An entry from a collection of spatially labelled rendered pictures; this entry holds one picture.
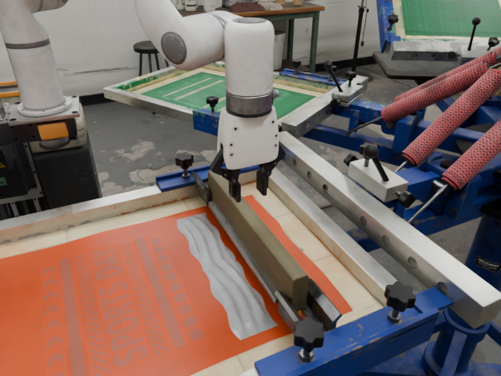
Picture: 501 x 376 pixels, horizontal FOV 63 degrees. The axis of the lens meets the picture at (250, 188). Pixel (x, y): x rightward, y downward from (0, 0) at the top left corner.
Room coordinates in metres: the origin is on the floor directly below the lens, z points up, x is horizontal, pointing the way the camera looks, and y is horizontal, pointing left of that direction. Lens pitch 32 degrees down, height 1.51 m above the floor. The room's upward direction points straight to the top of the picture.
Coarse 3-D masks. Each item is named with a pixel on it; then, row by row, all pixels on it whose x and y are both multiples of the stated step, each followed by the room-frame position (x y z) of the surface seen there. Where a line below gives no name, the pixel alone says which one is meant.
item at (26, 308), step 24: (168, 216) 0.77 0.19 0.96; (264, 216) 0.77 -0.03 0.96; (96, 240) 0.68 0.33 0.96; (120, 240) 0.68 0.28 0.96; (168, 240) 0.68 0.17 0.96; (288, 240) 0.68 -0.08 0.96; (0, 264) 0.61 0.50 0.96; (24, 264) 0.61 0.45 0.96; (192, 264) 0.61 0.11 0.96; (0, 288) 0.55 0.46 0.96; (24, 288) 0.55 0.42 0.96; (0, 312) 0.49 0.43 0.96; (24, 312) 0.49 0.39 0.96
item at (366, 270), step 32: (128, 192) 0.82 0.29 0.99; (160, 192) 0.82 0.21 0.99; (192, 192) 0.85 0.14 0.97; (288, 192) 0.82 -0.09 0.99; (0, 224) 0.70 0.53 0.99; (32, 224) 0.70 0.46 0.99; (64, 224) 0.73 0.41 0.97; (320, 224) 0.70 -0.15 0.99; (352, 256) 0.59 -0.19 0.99; (384, 288) 0.51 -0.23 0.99
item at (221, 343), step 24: (240, 264) 0.61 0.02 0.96; (312, 264) 0.61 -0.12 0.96; (192, 288) 0.55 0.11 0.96; (216, 312) 0.49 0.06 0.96; (0, 336) 0.44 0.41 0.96; (24, 336) 0.44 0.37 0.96; (216, 336) 0.44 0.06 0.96; (264, 336) 0.44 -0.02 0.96; (0, 360) 0.40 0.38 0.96; (24, 360) 0.40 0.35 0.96; (144, 360) 0.40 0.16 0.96; (168, 360) 0.40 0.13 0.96; (192, 360) 0.40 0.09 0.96; (216, 360) 0.40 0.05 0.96
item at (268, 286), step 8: (216, 208) 0.75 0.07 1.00; (216, 216) 0.72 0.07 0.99; (224, 224) 0.69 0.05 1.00; (232, 232) 0.66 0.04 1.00; (232, 240) 0.64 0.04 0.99; (240, 240) 0.64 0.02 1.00; (240, 248) 0.61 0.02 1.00; (248, 256) 0.59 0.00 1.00; (248, 264) 0.57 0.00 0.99; (256, 264) 0.57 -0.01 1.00; (256, 272) 0.55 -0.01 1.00; (264, 280) 0.53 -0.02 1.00; (264, 288) 0.52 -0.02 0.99; (272, 288) 0.51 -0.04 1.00; (272, 296) 0.49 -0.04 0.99
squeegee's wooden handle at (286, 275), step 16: (208, 176) 0.80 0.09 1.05; (224, 192) 0.71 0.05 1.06; (224, 208) 0.71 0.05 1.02; (240, 208) 0.65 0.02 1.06; (240, 224) 0.64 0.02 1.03; (256, 224) 0.60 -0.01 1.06; (256, 240) 0.57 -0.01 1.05; (272, 240) 0.56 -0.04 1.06; (256, 256) 0.57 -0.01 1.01; (272, 256) 0.52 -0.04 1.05; (288, 256) 0.51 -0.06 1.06; (272, 272) 0.52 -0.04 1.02; (288, 272) 0.48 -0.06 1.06; (304, 272) 0.48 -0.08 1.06; (288, 288) 0.47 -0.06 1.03; (304, 288) 0.47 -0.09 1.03; (304, 304) 0.47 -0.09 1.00
